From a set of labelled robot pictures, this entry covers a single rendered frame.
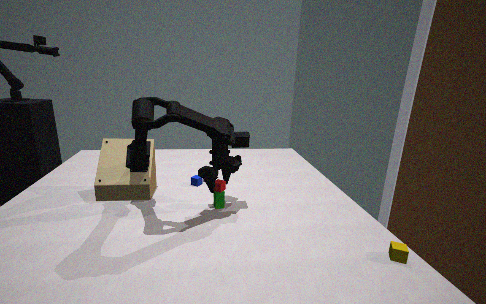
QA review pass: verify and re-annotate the red block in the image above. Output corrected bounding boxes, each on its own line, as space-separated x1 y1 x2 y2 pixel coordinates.
214 179 226 193

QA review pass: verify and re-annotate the blue block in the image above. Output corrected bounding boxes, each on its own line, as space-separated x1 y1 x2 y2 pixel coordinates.
191 175 203 187

